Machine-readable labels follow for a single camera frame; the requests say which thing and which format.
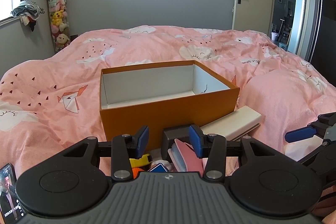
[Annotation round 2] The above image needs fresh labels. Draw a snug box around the yellow tape measure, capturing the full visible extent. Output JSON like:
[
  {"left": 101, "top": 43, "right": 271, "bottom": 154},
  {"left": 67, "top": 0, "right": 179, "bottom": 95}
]
[{"left": 129, "top": 153, "right": 153, "bottom": 168}]

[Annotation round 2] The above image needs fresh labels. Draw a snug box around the orange crochet carrot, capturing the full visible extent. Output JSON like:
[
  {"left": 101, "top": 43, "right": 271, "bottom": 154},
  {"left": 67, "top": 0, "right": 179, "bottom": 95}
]
[{"left": 132, "top": 167, "right": 145, "bottom": 179}]

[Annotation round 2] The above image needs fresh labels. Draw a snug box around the white glasses case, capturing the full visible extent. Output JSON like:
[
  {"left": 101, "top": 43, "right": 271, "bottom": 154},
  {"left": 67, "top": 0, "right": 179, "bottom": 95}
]
[{"left": 201, "top": 106, "right": 262, "bottom": 140}]

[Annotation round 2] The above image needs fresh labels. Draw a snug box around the pink mini backpack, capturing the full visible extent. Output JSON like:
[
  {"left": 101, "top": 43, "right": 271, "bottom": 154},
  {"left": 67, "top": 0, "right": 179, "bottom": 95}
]
[{"left": 168, "top": 139, "right": 204, "bottom": 177}]

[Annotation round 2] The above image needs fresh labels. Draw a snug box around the blue ocean park tag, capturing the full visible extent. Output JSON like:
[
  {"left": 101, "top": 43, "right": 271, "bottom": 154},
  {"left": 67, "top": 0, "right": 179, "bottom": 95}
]
[{"left": 148, "top": 163, "right": 170, "bottom": 173}]

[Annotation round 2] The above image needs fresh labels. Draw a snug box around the black textured gift box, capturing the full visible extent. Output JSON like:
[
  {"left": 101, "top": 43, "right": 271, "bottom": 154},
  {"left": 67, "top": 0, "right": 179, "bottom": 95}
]
[{"left": 161, "top": 126, "right": 190, "bottom": 162}]

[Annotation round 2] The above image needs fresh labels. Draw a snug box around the orange cardboard box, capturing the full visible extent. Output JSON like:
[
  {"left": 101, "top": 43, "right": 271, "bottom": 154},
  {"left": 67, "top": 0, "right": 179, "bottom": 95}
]
[{"left": 100, "top": 60, "right": 240, "bottom": 150}]

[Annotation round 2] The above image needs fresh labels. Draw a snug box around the pink patterned duvet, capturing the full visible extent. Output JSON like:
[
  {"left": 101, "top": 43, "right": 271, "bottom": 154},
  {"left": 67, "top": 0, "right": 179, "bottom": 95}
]
[{"left": 0, "top": 24, "right": 336, "bottom": 224}]

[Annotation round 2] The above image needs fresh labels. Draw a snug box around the smartphone with video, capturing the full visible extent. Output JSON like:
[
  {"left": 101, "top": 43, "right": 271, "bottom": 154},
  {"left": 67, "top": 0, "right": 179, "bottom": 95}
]
[{"left": 1, "top": 163, "right": 25, "bottom": 224}]

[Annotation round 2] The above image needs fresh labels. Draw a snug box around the clear tube of plushies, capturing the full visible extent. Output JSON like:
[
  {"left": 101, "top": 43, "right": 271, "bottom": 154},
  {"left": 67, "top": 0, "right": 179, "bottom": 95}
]
[{"left": 47, "top": 0, "right": 71, "bottom": 53}]

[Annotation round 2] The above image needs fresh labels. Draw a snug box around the clothes pile on windowsill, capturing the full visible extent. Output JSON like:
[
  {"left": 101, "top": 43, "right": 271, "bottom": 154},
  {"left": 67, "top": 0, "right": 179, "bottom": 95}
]
[{"left": 11, "top": 1, "right": 45, "bottom": 32}]

